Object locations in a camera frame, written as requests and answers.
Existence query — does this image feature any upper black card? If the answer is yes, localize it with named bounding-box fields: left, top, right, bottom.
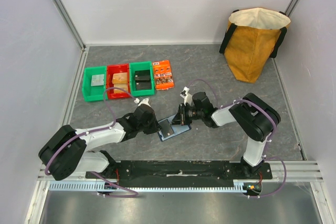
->
left=134, top=70, right=151, bottom=81

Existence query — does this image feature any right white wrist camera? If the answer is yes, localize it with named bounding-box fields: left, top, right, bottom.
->
left=180, top=87, right=192, bottom=105

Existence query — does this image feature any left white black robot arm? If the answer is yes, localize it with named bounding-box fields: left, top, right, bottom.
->
left=38, top=103, right=162, bottom=181

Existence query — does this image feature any blue card holder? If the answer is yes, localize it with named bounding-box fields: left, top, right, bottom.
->
left=158, top=115, right=191, bottom=142

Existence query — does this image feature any red bin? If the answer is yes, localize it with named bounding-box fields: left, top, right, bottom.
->
left=106, top=63, right=130, bottom=100

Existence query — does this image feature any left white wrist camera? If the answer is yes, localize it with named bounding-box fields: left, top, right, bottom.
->
left=134, top=98, right=150, bottom=106

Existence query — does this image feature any green bin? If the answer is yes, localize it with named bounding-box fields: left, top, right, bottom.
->
left=82, top=66, right=107, bottom=102
left=129, top=61, right=155, bottom=97

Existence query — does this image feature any left green bin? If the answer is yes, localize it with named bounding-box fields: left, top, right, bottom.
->
left=82, top=66, right=107, bottom=102

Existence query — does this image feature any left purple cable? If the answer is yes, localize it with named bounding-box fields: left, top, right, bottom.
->
left=45, top=89, right=140, bottom=198

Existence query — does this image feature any yellow tote bag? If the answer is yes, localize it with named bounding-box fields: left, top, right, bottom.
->
left=219, top=7, right=291, bottom=83

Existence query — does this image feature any lower gold card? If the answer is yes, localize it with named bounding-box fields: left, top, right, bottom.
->
left=113, top=84, right=129, bottom=93

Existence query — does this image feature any orange blister pack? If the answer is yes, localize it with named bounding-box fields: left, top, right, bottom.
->
left=152, top=60, right=174, bottom=90

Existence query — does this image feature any aluminium frame rail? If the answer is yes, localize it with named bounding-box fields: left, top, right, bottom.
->
left=38, top=159, right=323, bottom=193

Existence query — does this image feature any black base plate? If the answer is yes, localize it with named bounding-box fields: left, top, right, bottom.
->
left=99, top=161, right=272, bottom=180

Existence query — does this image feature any right green bin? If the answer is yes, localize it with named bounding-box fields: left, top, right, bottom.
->
left=129, top=61, right=155, bottom=97

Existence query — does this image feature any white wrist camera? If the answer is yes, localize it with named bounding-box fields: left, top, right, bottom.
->
left=134, top=98, right=150, bottom=106
left=180, top=87, right=192, bottom=105

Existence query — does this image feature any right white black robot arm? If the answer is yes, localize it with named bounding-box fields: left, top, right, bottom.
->
left=171, top=91, right=281, bottom=179

